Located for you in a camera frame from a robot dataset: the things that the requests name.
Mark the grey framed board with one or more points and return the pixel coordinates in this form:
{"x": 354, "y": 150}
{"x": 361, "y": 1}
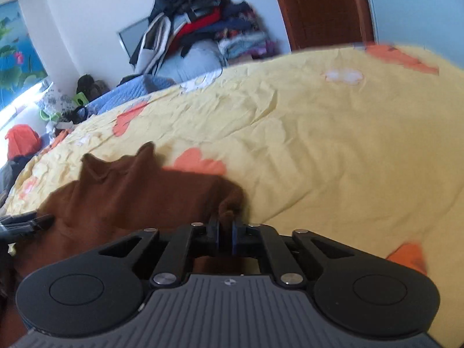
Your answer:
{"x": 130, "y": 36}

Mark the lotus flower wall poster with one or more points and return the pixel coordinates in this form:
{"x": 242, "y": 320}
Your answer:
{"x": 21, "y": 66}

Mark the pile of mixed clothes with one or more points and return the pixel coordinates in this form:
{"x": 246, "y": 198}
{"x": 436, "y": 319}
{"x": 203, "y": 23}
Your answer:
{"x": 177, "y": 29}

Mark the white sliding wardrobe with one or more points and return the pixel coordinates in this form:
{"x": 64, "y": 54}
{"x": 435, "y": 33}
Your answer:
{"x": 434, "y": 24}

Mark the yellow patterned bed quilt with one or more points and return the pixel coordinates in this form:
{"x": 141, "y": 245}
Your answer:
{"x": 361, "y": 145}

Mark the black bag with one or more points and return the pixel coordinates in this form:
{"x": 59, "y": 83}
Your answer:
{"x": 91, "y": 88}

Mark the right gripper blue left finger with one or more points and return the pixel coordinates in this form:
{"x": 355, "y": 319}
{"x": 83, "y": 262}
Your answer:
{"x": 213, "y": 237}

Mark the brown knit sweater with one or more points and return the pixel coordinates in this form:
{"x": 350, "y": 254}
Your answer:
{"x": 103, "y": 246}

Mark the light blue quilted blanket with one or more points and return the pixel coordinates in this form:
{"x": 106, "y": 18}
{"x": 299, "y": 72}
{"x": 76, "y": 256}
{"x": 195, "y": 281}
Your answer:
{"x": 131, "y": 89}

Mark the brown wooden door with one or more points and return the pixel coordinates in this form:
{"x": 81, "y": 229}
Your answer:
{"x": 320, "y": 23}

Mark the red orange cloth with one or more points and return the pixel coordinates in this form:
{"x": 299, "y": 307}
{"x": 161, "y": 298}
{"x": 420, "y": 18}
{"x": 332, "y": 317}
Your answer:
{"x": 22, "y": 141}

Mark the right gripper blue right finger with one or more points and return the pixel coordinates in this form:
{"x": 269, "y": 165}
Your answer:
{"x": 240, "y": 237}

